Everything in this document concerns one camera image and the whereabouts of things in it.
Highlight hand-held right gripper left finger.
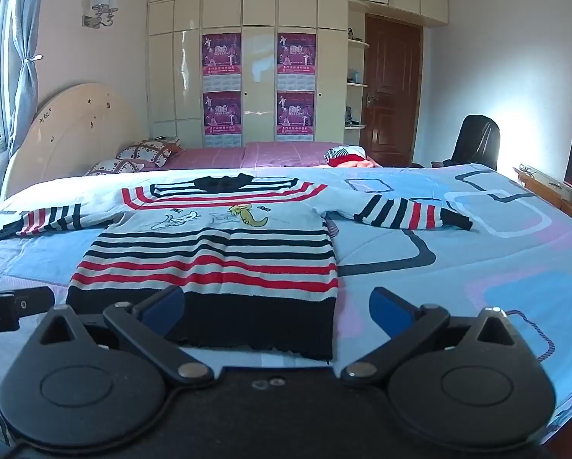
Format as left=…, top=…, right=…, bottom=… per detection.
left=26, top=285, right=216, bottom=386

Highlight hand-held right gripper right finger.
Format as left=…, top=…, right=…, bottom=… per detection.
left=339, top=286, right=530, bottom=386

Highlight striped knit sweater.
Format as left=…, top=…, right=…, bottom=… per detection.
left=0, top=174, right=473, bottom=361

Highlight patterned pillow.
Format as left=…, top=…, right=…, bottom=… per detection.
left=116, top=140, right=174, bottom=169
left=85, top=158, right=145, bottom=177

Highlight pink checked bedsheet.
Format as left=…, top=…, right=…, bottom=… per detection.
left=161, top=141, right=377, bottom=171

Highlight black chair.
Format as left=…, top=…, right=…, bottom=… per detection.
left=432, top=115, right=501, bottom=171

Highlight cream rounded headboard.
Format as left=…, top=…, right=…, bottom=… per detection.
left=1, top=83, right=149, bottom=200

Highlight wooden cabinet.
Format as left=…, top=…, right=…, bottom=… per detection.
left=513, top=165, right=572, bottom=231

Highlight brown wooden door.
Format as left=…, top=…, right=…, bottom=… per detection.
left=364, top=15, right=423, bottom=168

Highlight cream corner shelves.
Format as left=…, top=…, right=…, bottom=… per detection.
left=347, top=26, right=371, bottom=131

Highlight blue curtain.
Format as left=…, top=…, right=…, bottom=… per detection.
left=8, top=0, right=52, bottom=155

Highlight cream wardrobe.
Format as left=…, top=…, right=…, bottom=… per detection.
left=147, top=0, right=447, bottom=150

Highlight purple wall poster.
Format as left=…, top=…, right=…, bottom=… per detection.
left=276, top=91, right=316, bottom=143
left=202, top=33, right=243, bottom=91
left=277, top=32, right=317, bottom=91
left=203, top=91, right=243, bottom=149

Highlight wall lamp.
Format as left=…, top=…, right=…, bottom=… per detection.
left=81, top=0, right=120, bottom=30

